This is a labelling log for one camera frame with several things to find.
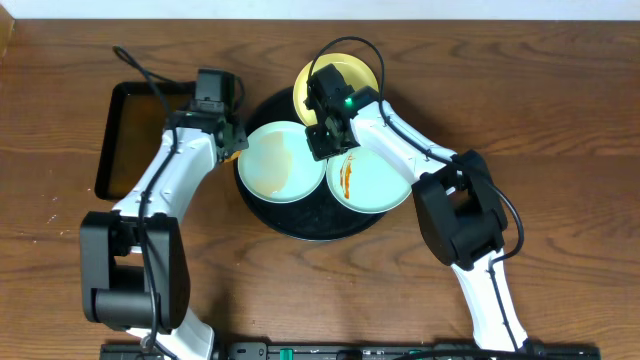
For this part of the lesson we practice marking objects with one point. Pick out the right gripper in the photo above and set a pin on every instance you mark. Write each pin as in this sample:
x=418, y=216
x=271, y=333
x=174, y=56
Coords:
x=319, y=150

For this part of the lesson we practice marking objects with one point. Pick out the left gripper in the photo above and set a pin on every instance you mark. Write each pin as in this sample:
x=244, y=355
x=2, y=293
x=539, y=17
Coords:
x=233, y=138

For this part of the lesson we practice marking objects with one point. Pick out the light green plate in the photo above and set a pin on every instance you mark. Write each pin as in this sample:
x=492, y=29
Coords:
x=278, y=166
x=365, y=183

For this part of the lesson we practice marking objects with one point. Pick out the green yellow sponge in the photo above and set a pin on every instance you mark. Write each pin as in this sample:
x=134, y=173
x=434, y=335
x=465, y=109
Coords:
x=232, y=157

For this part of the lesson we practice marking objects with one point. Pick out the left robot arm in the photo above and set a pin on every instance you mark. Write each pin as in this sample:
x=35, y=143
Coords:
x=134, y=271

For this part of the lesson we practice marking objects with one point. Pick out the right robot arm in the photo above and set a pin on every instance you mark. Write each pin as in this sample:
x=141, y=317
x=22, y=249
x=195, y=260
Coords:
x=462, y=214

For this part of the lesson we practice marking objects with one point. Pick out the round black tray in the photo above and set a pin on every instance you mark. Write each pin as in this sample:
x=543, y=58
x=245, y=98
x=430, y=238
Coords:
x=316, y=217

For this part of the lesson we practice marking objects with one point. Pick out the black rectangular water tray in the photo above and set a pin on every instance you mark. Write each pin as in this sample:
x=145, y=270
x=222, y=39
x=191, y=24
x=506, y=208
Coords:
x=132, y=137

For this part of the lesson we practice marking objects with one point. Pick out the yellow plate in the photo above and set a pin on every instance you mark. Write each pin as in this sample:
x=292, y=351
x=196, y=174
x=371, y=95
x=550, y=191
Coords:
x=354, y=71

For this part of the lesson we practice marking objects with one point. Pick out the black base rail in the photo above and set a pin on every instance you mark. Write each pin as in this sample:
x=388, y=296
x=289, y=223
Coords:
x=262, y=351

